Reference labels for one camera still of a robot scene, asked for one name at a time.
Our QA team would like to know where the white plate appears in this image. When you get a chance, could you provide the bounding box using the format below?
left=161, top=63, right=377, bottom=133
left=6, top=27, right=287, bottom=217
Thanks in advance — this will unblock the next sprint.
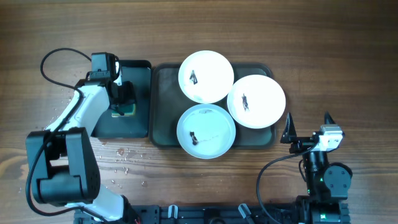
left=178, top=50, right=234, bottom=104
left=227, top=75, right=286, bottom=129
left=176, top=104, right=236, bottom=159

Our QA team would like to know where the green yellow sponge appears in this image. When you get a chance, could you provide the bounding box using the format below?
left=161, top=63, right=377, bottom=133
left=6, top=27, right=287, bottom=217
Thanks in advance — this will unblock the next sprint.
left=111, top=104, right=136, bottom=117

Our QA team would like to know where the small black tray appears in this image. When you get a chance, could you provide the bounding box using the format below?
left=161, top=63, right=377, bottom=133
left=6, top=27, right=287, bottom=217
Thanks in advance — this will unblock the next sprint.
left=91, top=60, right=152, bottom=138

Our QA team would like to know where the white plate bottom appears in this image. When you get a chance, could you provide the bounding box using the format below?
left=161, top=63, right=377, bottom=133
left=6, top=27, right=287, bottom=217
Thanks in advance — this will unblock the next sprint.
left=176, top=104, right=236, bottom=159

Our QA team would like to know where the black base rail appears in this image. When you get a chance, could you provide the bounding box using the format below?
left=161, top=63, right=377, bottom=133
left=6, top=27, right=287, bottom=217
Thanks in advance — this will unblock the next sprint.
left=74, top=202, right=351, bottom=224

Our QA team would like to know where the white plate top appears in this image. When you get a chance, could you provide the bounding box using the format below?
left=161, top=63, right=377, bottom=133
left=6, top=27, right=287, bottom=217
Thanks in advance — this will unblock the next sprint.
left=178, top=50, right=234, bottom=104

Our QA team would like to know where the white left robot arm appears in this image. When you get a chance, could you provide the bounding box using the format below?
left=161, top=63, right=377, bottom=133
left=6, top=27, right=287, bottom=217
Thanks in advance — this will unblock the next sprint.
left=25, top=52, right=141, bottom=223

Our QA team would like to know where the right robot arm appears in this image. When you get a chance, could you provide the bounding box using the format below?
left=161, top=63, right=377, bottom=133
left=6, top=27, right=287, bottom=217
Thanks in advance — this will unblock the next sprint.
left=280, top=113, right=353, bottom=224

